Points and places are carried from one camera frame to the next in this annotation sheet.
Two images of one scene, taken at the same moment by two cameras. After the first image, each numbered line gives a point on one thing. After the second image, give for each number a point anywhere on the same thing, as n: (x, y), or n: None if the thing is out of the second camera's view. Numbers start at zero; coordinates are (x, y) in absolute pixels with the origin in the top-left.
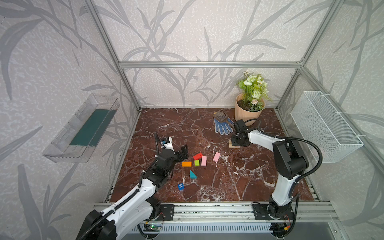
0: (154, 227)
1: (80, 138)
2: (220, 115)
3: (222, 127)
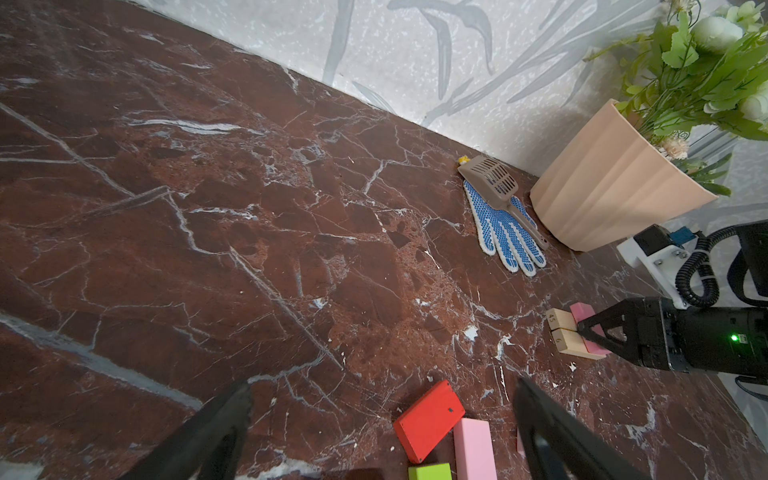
0: None
1: None
2: (501, 187)
3: (502, 232)
